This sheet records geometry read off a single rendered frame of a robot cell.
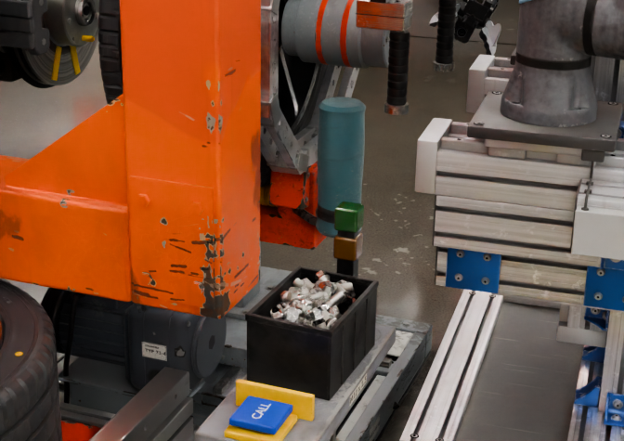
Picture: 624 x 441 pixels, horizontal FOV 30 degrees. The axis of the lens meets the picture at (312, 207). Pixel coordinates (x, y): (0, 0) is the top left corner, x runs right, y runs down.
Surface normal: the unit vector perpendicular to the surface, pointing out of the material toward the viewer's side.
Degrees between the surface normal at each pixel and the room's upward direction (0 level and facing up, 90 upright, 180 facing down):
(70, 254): 90
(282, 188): 80
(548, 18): 90
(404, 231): 0
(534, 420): 0
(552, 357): 0
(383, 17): 90
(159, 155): 90
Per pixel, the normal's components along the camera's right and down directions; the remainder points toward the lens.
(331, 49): -0.34, 0.61
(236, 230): 0.94, 0.14
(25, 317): 0.02, -0.93
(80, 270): -0.35, 0.33
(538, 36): -0.64, 0.26
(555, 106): -0.09, 0.05
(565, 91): 0.13, 0.06
